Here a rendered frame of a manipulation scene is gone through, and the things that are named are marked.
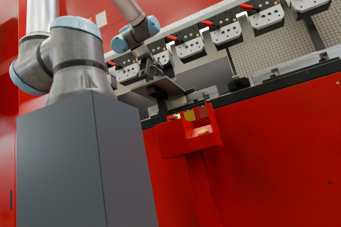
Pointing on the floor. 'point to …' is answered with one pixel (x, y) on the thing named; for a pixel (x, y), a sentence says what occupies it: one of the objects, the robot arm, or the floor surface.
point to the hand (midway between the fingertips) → (162, 89)
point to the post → (313, 34)
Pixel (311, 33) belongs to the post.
